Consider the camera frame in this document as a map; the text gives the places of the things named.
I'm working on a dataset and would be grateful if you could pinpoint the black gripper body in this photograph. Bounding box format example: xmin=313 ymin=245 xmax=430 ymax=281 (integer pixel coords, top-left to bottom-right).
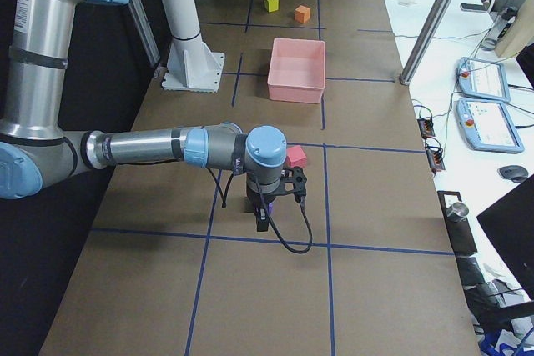
xmin=246 ymin=175 xmax=279 ymax=206

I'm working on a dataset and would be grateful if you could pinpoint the orange foam block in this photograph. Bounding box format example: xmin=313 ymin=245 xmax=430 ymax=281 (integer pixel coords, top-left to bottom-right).
xmin=294 ymin=5 xmax=311 ymax=24

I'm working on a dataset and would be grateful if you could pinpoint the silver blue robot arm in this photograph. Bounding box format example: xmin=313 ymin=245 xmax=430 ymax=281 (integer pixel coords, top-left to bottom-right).
xmin=1 ymin=0 xmax=286 ymax=232

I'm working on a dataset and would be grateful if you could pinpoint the pink plastic bin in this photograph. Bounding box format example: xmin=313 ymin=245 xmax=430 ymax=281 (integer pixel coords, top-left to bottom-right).
xmin=267 ymin=38 xmax=326 ymax=104

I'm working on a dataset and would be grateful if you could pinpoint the pink foam block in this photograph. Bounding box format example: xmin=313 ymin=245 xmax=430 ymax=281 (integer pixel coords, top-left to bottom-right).
xmin=285 ymin=145 xmax=308 ymax=168

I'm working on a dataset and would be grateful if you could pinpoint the yellow foam block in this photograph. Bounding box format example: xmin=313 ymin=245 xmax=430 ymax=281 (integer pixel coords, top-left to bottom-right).
xmin=264 ymin=0 xmax=280 ymax=13

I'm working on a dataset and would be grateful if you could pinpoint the silver metal cylinder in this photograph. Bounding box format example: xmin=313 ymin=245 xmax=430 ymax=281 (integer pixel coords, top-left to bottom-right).
xmin=446 ymin=202 xmax=469 ymax=223

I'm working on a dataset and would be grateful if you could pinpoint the near teach pendant tablet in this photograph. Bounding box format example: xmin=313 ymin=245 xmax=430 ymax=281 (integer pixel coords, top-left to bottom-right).
xmin=456 ymin=98 xmax=524 ymax=154

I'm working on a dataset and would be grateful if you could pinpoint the teach pendant tablet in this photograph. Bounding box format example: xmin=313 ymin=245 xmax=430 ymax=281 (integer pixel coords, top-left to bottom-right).
xmin=456 ymin=57 xmax=511 ymax=103
xmin=456 ymin=98 xmax=524 ymax=154

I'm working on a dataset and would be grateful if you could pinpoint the black monitor corner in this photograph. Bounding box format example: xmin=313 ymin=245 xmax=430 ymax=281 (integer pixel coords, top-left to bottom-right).
xmin=477 ymin=177 xmax=533 ymax=298

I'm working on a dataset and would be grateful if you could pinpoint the far teach pendant tablet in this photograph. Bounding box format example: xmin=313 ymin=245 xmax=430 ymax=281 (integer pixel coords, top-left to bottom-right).
xmin=456 ymin=57 xmax=511 ymax=103

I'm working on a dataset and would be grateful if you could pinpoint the black computer mouse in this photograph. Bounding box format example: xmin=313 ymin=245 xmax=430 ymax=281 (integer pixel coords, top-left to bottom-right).
xmin=497 ymin=165 xmax=529 ymax=183

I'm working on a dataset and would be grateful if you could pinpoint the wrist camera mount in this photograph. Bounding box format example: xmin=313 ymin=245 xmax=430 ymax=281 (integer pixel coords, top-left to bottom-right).
xmin=277 ymin=167 xmax=307 ymax=206

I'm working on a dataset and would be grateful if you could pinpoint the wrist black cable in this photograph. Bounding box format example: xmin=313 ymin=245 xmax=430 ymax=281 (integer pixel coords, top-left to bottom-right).
xmin=207 ymin=167 xmax=313 ymax=254

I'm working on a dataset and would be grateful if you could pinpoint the white pedestal column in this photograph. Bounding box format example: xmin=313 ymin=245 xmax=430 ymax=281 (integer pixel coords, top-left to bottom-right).
xmin=162 ymin=0 xmax=225 ymax=93

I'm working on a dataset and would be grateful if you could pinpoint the aluminium frame post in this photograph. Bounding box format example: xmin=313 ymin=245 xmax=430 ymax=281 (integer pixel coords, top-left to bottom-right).
xmin=399 ymin=0 xmax=451 ymax=86

